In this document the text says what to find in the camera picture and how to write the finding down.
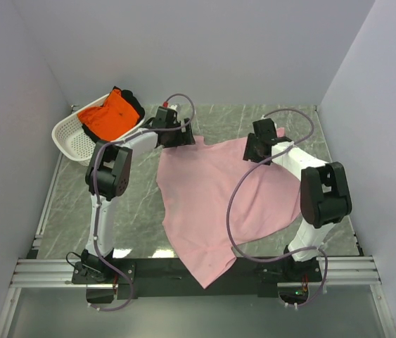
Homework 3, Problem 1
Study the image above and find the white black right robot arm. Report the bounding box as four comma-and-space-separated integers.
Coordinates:
243, 118, 352, 268

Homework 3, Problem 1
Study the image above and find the black t shirt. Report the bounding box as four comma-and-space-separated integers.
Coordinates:
82, 85, 146, 142

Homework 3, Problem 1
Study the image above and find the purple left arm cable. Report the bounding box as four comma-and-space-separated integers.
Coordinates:
91, 93, 196, 313

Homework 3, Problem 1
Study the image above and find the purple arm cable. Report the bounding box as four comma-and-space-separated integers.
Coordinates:
91, 93, 196, 313
225, 108, 327, 313

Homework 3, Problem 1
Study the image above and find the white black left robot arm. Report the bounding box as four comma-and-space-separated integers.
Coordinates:
80, 106, 195, 281

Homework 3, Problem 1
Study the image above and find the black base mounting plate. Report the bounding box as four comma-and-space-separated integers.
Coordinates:
72, 258, 321, 304

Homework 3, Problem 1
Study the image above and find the orange t shirt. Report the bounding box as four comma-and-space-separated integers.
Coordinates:
77, 89, 140, 144

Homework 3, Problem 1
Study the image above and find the pink t shirt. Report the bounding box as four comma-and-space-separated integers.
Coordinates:
156, 136, 300, 287

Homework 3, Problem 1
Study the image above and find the aluminium extrusion rail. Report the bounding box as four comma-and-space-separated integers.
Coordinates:
9, 258, 91, 288

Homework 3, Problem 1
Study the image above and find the white perforated plastic basket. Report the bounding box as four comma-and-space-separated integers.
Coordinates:
51, 87, 146, 166

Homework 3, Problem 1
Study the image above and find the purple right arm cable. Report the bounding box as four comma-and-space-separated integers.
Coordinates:
225, 108, 327, 313

